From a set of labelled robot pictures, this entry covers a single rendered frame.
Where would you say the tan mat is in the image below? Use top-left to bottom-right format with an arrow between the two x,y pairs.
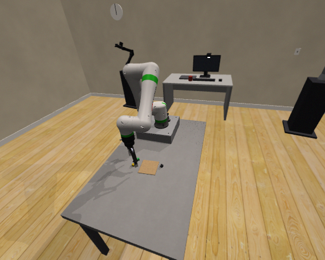
138,160 -> 159,175

